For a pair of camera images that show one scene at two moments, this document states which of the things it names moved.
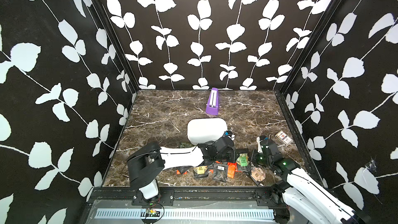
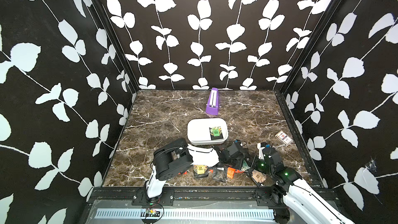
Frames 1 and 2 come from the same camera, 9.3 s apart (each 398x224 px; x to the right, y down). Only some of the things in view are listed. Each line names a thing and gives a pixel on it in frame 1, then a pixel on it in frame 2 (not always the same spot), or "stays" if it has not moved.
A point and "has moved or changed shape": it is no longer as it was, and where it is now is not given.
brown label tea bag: x=257 y=174 stays
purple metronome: x=212 y=106 stays
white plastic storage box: x=203 y=129 stays
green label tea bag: x=242 y=159 has moved or changed shape
